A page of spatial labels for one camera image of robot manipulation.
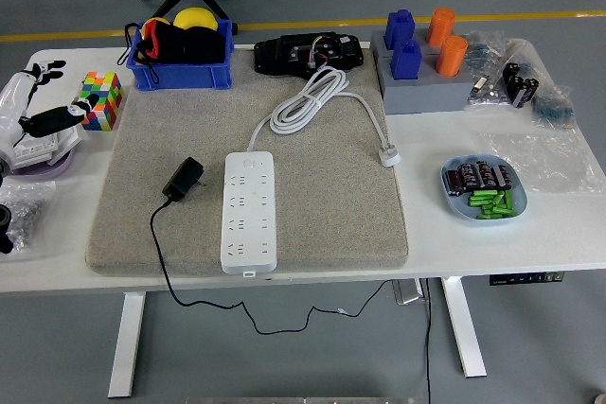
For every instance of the green battery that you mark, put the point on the green battery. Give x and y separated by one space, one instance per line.
494 209
494 216
509 200
482 195
480 202

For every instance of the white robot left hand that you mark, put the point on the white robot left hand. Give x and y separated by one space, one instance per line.
14 96

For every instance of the clear bag of blue parts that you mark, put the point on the clear bag of blue parts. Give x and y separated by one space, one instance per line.
554 108

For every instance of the empty clear plastic bag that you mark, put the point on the empty clear plastic bag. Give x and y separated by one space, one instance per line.
544 163

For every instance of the clear bag of screws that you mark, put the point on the clear bag of screws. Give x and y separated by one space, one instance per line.
28 215

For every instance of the large yellow ball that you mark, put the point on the large yellow ball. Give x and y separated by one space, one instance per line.
195 17

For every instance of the light blue dish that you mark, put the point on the light blue dish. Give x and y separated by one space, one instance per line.
457 207

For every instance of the orange cylinder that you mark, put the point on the orange cylinder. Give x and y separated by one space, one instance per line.
450 56
440 25

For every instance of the white power strip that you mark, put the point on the white power strip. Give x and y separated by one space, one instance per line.
251 233

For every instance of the white table leg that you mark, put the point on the white table leg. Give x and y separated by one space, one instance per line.
464 328
125 347

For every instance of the white power strip plug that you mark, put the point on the white power strip plug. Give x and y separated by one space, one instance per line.
389 157

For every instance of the blue block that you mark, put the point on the blue block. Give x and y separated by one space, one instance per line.
405 61
399 28

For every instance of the black capacitor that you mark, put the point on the black capacitor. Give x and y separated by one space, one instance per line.
484 172
455 182
468 173
501 177

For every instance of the purple plate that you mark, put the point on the purple plate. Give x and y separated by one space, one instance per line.
42 173

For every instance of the colourful puzzle cube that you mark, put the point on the colourful puzzle cube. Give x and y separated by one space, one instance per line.
106 101

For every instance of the black plug adapter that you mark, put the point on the black plug adapter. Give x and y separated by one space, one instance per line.
182 179

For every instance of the grey round object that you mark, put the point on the grey round object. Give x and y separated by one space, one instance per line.
601 399

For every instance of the grey block holder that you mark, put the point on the grey block holder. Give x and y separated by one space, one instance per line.
426 94

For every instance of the small yellow ball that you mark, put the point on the small yellow ball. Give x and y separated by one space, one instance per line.
156 23

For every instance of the black electronic device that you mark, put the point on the black electronic device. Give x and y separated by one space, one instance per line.
284 56

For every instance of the metal box under table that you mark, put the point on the metal box under table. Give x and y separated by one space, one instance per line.
407 291

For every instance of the black pouch with red lining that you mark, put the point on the black pouch with red lining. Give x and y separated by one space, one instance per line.
189 47

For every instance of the black table control panel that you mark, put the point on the black table control panel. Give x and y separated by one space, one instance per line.
525 278

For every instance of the clear bag of black capacitors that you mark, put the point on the clear bag of black capacitors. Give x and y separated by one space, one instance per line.
521 84

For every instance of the grey-brown mat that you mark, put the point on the grey-brown mat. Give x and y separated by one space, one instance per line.
331 210

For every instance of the blue plastic bin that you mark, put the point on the blue plastic bin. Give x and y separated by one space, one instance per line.
180 76

